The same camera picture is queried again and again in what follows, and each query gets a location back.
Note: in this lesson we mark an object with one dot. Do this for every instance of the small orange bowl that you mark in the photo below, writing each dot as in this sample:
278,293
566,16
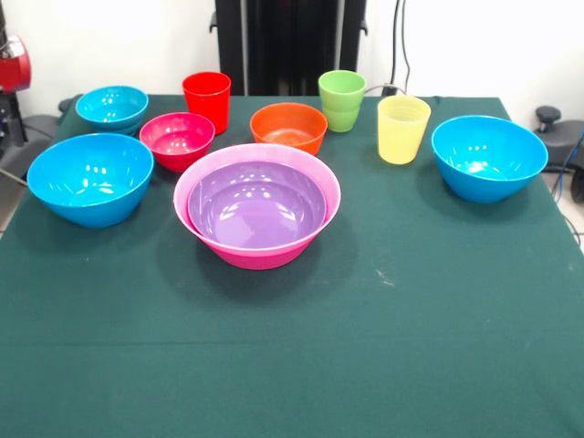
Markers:
287,121

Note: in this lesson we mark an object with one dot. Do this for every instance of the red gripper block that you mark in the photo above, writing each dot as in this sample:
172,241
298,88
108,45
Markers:
13,73

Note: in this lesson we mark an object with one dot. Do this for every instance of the medium blue bowl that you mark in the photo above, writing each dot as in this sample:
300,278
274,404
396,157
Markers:
91,191
488,164

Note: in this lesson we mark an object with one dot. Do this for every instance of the large pink bowl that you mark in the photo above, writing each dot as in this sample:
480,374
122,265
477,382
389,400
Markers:
255,257

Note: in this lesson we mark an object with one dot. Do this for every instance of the purple shallow bowl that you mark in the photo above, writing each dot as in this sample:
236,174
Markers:
257,214

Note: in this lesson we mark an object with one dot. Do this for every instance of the small crimson bowl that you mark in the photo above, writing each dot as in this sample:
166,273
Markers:
175,134

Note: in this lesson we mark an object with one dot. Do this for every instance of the yellow cup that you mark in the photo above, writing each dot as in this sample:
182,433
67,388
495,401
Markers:
403,137

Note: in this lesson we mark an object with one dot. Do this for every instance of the small blue bowl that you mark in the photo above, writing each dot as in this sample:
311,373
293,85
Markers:
128,130
111,107

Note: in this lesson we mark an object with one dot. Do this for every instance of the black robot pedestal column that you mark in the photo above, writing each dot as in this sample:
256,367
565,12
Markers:
274,45

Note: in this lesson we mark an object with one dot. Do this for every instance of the green cup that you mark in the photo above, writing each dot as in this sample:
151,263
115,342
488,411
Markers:
340,111

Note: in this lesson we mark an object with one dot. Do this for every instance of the dark green tablecloth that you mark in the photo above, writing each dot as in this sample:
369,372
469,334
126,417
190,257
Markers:
292,365

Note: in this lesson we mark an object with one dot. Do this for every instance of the red cup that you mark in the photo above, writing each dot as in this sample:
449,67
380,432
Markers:
205,100

